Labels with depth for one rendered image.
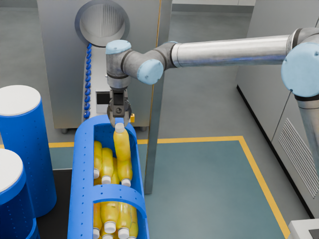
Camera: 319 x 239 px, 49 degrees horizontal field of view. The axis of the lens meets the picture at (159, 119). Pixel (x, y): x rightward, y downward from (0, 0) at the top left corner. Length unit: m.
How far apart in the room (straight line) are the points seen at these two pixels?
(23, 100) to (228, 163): 1.89
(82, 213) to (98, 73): 1.37
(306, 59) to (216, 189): 2.20
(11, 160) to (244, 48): 1.11
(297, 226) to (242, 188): 1.59
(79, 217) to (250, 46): 0.78
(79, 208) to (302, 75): 0.82
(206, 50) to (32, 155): 1.31
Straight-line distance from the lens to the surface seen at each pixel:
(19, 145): 2.09
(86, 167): 1.37
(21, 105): 2.01
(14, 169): 1.66
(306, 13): 2.98
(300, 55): 0.89
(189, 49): 1.23
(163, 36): 2.00
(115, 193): 1.25
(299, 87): 0.90
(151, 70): 1.20
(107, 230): 1.28
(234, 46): 1.14
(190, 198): 2.86
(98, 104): 2.02
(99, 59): 2.62
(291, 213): 3.04
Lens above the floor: 2.20
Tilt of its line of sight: 38 degrees down
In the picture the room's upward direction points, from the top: 6 degrees clockwise
